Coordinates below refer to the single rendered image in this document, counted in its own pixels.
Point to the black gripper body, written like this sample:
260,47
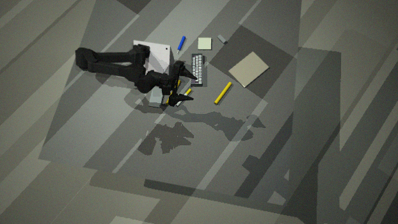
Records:
174,81

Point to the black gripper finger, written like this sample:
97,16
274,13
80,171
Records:
186,73
182,97

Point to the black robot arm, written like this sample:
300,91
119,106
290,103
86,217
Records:
102,62

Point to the beige flat rectangular panel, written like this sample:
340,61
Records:
248,69

